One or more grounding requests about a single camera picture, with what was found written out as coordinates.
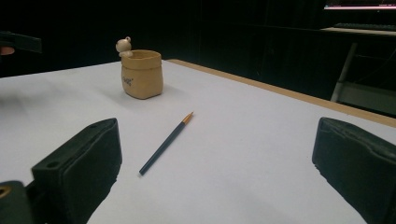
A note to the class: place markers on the tan sack-shaped pen holder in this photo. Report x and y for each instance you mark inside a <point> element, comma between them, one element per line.
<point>142,76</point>

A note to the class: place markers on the grey metal stand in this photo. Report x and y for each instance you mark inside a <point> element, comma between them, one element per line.
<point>364,93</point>

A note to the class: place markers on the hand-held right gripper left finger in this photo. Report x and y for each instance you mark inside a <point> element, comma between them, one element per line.
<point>84,168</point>

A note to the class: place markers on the computer monitor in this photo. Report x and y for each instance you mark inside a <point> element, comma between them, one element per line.
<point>361,4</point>

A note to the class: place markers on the black keyboard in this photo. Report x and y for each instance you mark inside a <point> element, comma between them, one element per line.
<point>364,26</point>

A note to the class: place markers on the wooden desk shelf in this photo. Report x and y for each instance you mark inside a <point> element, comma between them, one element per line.
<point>358,31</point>

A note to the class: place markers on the dark blue pen gold tip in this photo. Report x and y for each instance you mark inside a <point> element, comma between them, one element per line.
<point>166,143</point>

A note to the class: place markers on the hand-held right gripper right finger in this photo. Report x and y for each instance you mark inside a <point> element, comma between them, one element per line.
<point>358,165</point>

